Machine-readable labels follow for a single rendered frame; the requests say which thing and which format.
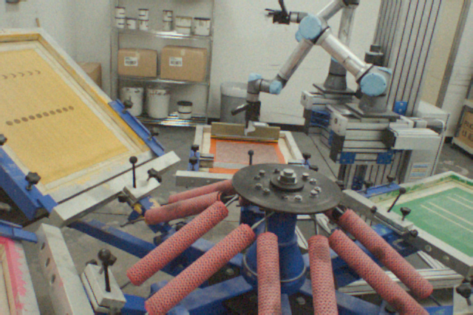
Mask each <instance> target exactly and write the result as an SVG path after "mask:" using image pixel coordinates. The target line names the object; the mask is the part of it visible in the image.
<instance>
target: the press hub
mask: <svg viewBox="0 0 473 315"><path fill-rule="evenodd" d="M231 184H232V187H233V189H234V191H235V192H236V193H237V194H238V195H239V196H240V197H241V198H242V199H243V200H245V201H247V202H248V203H250V204H252V205H254V206H257V207H259V208H261V209H265V210H268V213H269V212H270V211H273V212H274V213H273V214H272V215H271V216H270V217H269V218H268V232H269V233H273V234H274V235H276V236H277V240H278V254H279V281H280V294H287V297H288V301H289V304H290V310H291V314H292V315H315V314H314V307H313V298H312V297H309V296H306V295H304V294H301V293H299V289H300V288H301V287H302V286H303V285H304V282H305V279H307V280H310V281H311V278H310V269H309V270H307V266H306V265H305V261H304V260H303V257H302V255H304V254H308V250H307V249H305V248H302V247H301V246H299V245H297V240H298V237H297V234H296V232H295V228H296V220H297V215H314V214H323V213H326V212H329V211H332V210H333V209H335V208H336V207H337V206H339V204H340V203H341V200H342V192H341V189H340V187H339V185H338V184H337V183H336V182H335V181H334V180H332V179H330V178H329V177H328V176H326V175H323V174H322V173H320V172H317V171H315V170H312V169H308V168H305V167H302V166H296V165H292V164H287V163H256V164H252V165H249V166H245V167H242V168H241V169H239V170H237V171H236V172H235V173H234V175H233V177H232V181H231ZM240 254H244V255H243V257H242V262H241V268H237V267H235V266H233V265H230V264H227V263H226V264H225V265H224V266H223V267H221V269H219V270H218V271H217V272H216V273H214V274H213V275H212V276H211V277H209V278H208V287H210V286H212V285H216V284H219V283H221V282H225V281H228V280H231V279H233V278H236V277H240V276H243V278H244V279H245V281H246V282H247V283H248V284H249V285H251V286H252V287H253V290H252V291H249V292H246V293H244V294H240V295H238V296H236V297H232V298H230V299H227V300H224V301H222V306H223V307H224V308H226V309H227V310H229V311H230V312H231V313H233V314H235V315H259V310H258V274H257V238H255V240H254V241H253V242H252V243H250V244H249V245H248V246H247V247H245V248H244V249H243V250H242V251H240Z"/></svg>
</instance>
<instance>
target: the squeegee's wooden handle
mask: <svg viewBox="0 0 473 315"><path fill-rule="evenodd" d="M252 126H253V127H255V130H254V131H252V132H248V133H247V136H249V137H259V138H274V140H279V132H280V128H279V127H275V126H257V125H252ZM216 134H220V135H238V136H245V124H237V123H218V122H211V134H210V135H216Z"/></svg>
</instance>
